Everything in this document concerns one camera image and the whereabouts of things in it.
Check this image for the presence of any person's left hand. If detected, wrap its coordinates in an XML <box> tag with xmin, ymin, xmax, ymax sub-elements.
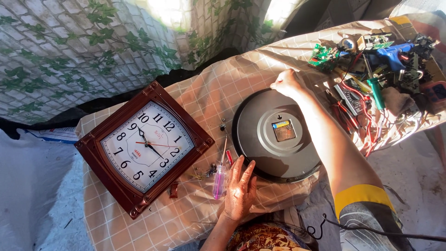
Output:
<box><xmin>222</xmin><ymin>155</ymin><xmax>259</xmax><ymax>222</ymax></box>

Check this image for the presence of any person's right hand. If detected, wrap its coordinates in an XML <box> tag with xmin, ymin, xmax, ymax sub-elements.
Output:
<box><xmin>270</xmin><ymin>68</ymin><xmax>308</xmax><ymax>100</ymax></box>

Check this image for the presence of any black round wall clock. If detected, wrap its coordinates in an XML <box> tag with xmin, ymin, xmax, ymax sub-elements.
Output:
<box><xmin>231</xmin><ymin>88</ymin><xmax>323</xmax><ymax>184</ymax></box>

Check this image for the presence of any green circuit board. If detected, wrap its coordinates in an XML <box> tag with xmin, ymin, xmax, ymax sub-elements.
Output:
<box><xmin>362</xmin><ymin>33</ymin><xmax>395</xmax><ymax>50</ymax></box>
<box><xmin>308</xmin><ymin>43</ymin><xmax>339</xmax><ymax>73</ymax></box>

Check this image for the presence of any beige checked cloth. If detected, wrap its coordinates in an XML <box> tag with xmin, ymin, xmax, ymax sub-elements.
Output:
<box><xmin>75</xmin><ymin>18</ymin><xmax>446</xmax><ymax>251</ymax></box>

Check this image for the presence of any grey multimeter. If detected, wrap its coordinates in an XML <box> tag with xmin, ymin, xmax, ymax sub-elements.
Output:
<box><xmin>334</xmin><ymin>82</ymin><xmax>371</xmax><ymax>116</ymax></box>

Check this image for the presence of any roll of tape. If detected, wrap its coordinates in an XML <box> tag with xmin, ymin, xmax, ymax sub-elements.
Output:
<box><xmin>338</xmin><ymin>37</ymin><xmax>357</xmax><ymax>53</ymax></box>

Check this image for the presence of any red multimeter lead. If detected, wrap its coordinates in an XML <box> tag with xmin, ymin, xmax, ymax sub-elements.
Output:
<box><xmin>340</xmin><ymin>81</ymin><xmax>380</xmax><ymax>158</ymax></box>

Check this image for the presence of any small pile of screws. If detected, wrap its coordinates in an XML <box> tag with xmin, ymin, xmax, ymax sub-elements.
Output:
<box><xmin>195</xmin><ymin>162</ymin><xmax>218</xmax><ymax>180</ymax></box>

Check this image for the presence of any blue glue gun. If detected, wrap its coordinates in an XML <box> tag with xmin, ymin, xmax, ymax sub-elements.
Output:
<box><xmin>375</xmin><ymin>42</ymin><xmax>415</xmax><ymax>72</ymax></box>

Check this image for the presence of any grey rag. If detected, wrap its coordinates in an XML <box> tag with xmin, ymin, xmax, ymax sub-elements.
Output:
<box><xmin>382</xmin><ymin>86</ymin><xmax>419</xmax><ymax>116</ymax></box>

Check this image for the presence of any orange electronic device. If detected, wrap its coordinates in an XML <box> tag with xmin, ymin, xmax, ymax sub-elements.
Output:
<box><xmin>421</xmin><ymin>81</ymin><xmax>446</xmax><ymax>105</ymax></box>

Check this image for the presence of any white woven sack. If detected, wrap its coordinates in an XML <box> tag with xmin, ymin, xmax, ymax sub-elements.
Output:
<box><xmin>21</xmin><ymin>126</ymin><xmax>80</xmax><ymax>145</ymax></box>

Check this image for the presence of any green handled soldering iron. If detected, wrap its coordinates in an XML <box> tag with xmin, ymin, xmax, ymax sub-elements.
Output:
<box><xmin>362</xmin><ymin>56</ymin><xmax>387</xmax><ymax>111</ymax></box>

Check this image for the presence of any purple handled screwdriver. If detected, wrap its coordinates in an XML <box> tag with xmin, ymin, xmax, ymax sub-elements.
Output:
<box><xmin>212</xmin><ymin>135</ymin><xmax>229</xmax><ymax>201</ymax></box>

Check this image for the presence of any brown square wall clock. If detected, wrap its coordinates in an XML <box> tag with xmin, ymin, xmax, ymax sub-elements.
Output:
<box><xmin>74</xmin><ymin>80</ymin><xmax>216</xmax><ymax>220</ymax></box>

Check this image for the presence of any black cable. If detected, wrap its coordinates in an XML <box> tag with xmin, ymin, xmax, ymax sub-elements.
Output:
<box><xmin>306</xmin><ymin>213</ymin><xmax>446</xmax><ymax>243</ymax></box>

